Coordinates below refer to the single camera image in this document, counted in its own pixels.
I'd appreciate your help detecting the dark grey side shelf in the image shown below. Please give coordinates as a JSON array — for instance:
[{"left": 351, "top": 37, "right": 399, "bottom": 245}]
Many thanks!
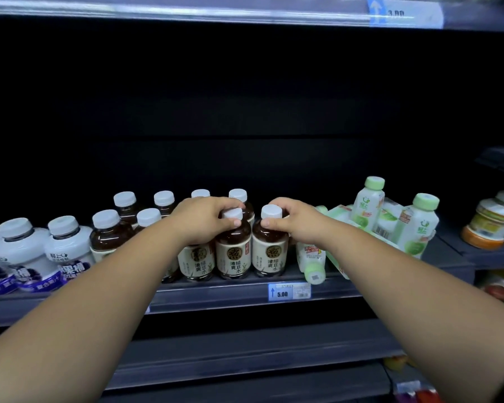
[{"left": 436, "top": 221, "right": 504, "bottom": 271}]

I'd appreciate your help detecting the person's left forearm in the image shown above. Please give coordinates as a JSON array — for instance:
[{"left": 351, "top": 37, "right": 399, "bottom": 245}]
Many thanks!
[{"left": 0, "top": 224, "right": 185, "bottom": 403}]

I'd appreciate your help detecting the person's right hand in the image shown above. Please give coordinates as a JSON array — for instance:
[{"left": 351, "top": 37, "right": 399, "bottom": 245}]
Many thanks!
[{"left": 260, "top": 197, "right": 333, "bottom": 247}]

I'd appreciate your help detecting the person's right forearm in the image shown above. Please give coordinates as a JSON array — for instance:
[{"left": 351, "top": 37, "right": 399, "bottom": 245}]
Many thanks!
[{"left": 319, "top": 228, "right": 504, "bottom": 403}]

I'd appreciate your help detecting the dark grey bottle shelf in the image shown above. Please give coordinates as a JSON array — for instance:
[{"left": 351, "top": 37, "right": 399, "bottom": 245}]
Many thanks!
[{"left": 0, "top": 235, "right": 476, "bottom": 330}]

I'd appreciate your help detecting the orange yellow label bottle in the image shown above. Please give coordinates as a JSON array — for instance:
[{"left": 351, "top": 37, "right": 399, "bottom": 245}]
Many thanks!
[{"left": 461, "top": 190, "right": 504, "bottom": 250}]

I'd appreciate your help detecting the grey metal shelf rail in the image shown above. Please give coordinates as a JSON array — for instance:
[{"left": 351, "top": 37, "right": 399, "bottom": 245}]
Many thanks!
[{"left": 0, "top": 0, "right": 504, "bottom": 34}]

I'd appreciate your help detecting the white bottle green cap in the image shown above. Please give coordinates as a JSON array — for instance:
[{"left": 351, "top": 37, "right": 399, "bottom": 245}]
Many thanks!
[
  {"left": 393, "top": 193, "right": 440, "bottom": 259},
  {"left": 350, "top": 176, "right": 386, "bottom": 231},
  {"left": 295, "top": 241, "right": 327, "bottom": 286}
]

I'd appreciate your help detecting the clear plastic multipack wrap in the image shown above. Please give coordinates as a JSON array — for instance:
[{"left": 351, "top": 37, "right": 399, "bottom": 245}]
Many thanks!
[{"left": 315, "top": 199, "right": 437, "bottom": 280}]

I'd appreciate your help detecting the person's left hand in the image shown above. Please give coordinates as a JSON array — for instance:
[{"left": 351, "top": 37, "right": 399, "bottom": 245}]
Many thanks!
[{"left": 169, "top": 196, "right": 246, "bottom": 247}]

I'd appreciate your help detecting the cluster of brown drink bottles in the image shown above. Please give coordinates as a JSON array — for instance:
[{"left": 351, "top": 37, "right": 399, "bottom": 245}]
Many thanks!
[{"left": 89, "top": 189, "right": 257, "bottom": 284}]

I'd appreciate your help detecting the large blue white price tag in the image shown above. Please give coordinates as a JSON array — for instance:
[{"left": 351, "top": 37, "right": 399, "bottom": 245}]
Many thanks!
[{"left": 367, "top": 0, "right": 445, "bottom": 30}]

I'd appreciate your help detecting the dark grey empty shelf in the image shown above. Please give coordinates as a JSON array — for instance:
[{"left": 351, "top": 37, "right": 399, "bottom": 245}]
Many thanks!
[{"left": 104, "top": 318, "right": 405, "bottom": 391}]

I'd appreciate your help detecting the beige label tea bottle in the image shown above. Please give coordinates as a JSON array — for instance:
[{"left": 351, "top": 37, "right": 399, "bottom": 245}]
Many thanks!
[
  {"left": 215, "top": 207, "right": 253, "bottom": 280},
  {"left": 252, "top": 204, "right": 290, "bottom": 277}
]

